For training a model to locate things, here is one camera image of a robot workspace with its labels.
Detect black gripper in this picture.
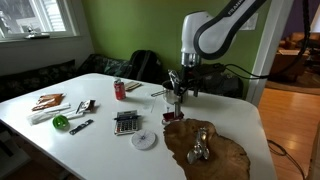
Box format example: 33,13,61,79
173,64,201,105

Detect silver cylindrical object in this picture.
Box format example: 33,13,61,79
173,101,182,118

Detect small object on windowsill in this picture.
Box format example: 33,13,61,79
24,25,51,40

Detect silver metal pot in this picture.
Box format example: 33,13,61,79
161,79,190,106

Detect silver metal utensil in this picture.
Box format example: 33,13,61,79
167,68,181,90

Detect small red stand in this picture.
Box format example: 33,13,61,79
161,111,185,126

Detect black backpack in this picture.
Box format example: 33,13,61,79
127,49,165,85

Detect tan card stack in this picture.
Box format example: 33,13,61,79
123,80,143,92

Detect silver measuring spoons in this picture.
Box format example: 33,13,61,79
185,126,211,166

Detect white round disc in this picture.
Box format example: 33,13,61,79
130,129,158,151

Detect wooden leaf-shaped bowl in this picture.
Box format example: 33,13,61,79
163,118,252,180

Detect red soda can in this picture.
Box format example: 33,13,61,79
113,78,127,101

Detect grey calculator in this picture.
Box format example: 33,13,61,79
113,109,141,136

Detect dark floral pillow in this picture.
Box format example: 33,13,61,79
78,53,132,80

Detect brown and white packet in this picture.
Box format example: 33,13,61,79
75,99,97,115

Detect dark flat metal strip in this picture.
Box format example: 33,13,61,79
68,118,95,136

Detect orange foil packet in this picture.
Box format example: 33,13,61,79
31,93,65,112

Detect dark floral back cushion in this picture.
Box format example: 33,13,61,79
0,59,77,103

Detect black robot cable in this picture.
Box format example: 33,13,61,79
224,62,269,81

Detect white wall switch plate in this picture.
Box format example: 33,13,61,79
239,12,260,32

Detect black floor cable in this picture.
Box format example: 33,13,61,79
266,138,307,180

